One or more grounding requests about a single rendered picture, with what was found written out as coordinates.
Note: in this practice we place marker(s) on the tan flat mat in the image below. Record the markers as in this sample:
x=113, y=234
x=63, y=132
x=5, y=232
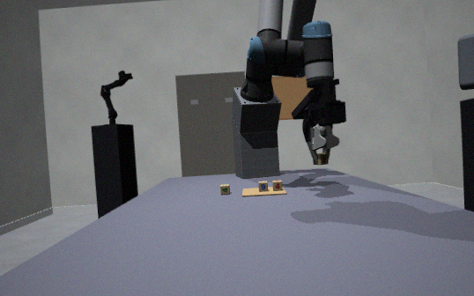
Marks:
x=256, y=192

